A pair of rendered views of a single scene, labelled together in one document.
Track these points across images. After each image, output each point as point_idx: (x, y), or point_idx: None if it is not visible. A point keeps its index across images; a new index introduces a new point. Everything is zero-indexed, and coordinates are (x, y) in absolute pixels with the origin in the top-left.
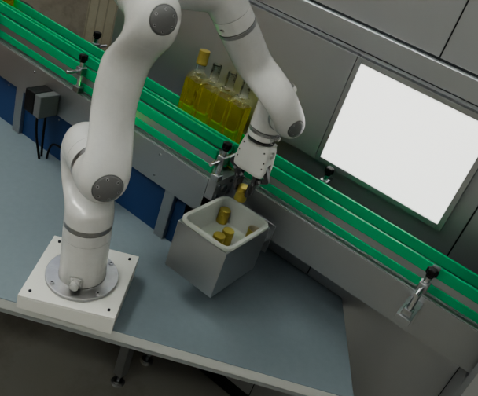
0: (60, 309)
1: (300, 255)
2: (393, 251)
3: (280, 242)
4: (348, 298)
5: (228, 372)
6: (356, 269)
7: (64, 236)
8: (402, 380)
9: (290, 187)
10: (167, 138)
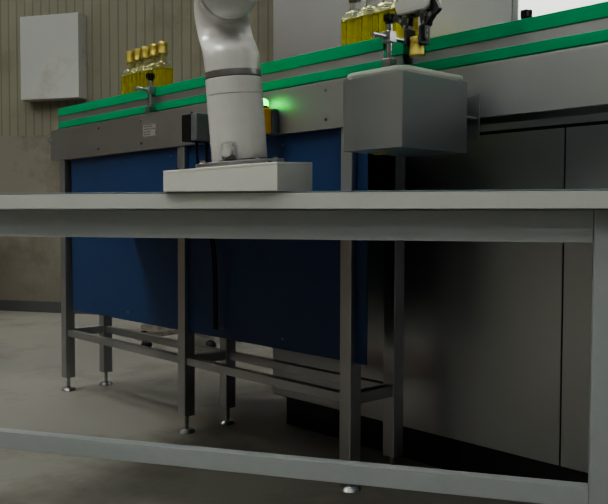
0: (212, 174)
1: (521, 107)
2: None
3: (491, 111)
4: None
5: (444, 208)
6: (591, 66)
7: (208, 91)
8: None
9: (481, 39)
10: (329, 71)
